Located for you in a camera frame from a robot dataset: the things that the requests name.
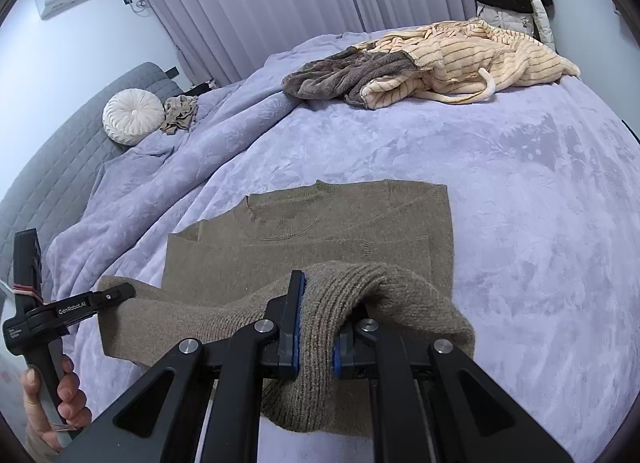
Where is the white round pleated pillow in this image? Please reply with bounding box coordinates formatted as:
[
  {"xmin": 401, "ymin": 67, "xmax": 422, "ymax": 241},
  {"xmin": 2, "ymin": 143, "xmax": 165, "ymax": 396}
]
[{"xmin": 102, "ymin": 88, "xmax": 166, "ymax": 146}]

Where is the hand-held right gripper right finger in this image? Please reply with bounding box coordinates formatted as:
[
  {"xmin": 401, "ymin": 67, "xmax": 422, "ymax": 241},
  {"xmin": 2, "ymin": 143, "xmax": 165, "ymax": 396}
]
[{"xmin": 332, "ymin": 304, "xmax": 574, "ymax": 463}]

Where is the person's left hand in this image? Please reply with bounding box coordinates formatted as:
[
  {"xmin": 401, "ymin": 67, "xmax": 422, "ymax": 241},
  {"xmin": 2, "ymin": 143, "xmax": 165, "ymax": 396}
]
[{"xmin": 21, "ymin": 354, "xmax": 94, "ymax": 455}]

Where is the lavender plush blanket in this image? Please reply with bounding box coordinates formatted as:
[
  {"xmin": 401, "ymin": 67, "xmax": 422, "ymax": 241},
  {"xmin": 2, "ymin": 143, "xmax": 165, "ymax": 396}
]
[{"xmin": 45, "ymin": 28, "xmax": 632, "ymax": 463}]

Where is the grey quilted headboard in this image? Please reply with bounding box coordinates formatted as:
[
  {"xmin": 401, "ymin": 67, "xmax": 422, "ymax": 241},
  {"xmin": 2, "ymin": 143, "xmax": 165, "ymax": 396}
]
[{"xmin": 0, "ymin": 62, "xmax": 183, "ymax": 290}]

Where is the white hanging jacket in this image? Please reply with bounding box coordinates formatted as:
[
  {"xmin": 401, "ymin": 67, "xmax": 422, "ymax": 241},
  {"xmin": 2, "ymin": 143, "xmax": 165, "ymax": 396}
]
[{"xmin": 472, "ymin": 0, "xmax": 557, "ymax": 52}]

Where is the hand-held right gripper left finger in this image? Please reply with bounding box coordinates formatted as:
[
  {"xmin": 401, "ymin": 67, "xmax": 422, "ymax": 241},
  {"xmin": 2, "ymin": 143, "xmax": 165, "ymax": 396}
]
[{"xmin": 60, "ymin": 270, "xmax": 306, "ymax": 463}]

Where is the olive brown knit sweater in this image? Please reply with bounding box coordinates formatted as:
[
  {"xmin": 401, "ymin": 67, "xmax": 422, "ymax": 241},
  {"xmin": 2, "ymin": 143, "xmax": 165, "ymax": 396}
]
[{"xmin": 95, "ymin": 179, "xmax": 475, "ymax": 440}]

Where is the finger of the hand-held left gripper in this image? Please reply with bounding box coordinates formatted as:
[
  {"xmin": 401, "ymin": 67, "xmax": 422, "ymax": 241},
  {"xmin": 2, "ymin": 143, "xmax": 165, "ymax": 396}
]
[{"xmin": 94, "ymin": 283, "xmax": 137, "ymax": 315}]

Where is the beige dotted cloth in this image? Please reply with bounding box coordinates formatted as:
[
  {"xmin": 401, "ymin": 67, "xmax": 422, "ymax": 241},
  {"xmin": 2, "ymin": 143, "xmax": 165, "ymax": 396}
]
[{"xmin": 159, "ymin": 95, "xmax": 200, "ymax": 136}]

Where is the cream striped fleece garment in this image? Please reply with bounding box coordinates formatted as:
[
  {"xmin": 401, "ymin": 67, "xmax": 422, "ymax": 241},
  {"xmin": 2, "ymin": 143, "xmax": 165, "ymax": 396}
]
[{"xmin": 350, "ymin": 20, "xmax": 582, "ymax": 110}]

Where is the grey brown fleece garment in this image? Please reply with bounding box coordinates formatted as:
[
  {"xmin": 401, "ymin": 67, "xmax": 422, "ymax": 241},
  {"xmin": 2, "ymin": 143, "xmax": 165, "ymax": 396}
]
[{"xmin": 281, "ymin": 49, "xmax": 419, "ymax": 106}]

